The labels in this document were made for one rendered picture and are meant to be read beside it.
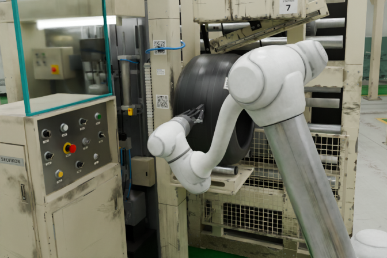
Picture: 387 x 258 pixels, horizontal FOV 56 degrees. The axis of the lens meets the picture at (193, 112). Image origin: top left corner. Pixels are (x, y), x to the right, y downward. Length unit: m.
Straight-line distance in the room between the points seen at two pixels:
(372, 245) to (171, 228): 1.35
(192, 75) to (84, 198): 0.77
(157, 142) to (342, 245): 0.67
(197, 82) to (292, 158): 0.94
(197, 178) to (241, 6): 1.07
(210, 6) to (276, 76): 1.36
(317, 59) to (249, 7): 1.12
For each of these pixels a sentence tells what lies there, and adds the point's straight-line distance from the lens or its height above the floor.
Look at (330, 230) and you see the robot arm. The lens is 0.92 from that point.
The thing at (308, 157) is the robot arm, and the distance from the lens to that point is 0.88.
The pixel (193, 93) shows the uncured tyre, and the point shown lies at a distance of 1.71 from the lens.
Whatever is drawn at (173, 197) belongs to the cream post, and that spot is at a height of 0.67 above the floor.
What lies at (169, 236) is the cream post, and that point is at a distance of 2.27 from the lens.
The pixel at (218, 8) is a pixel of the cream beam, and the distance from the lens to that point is 2.11.
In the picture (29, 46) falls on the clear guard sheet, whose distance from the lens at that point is 1.59.
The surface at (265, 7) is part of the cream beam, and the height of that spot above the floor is 1.70.
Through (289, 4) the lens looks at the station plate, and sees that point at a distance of 2.01.
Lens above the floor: 1.56
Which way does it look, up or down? 12 degrees down
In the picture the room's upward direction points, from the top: 2 degrees counter-clockwise
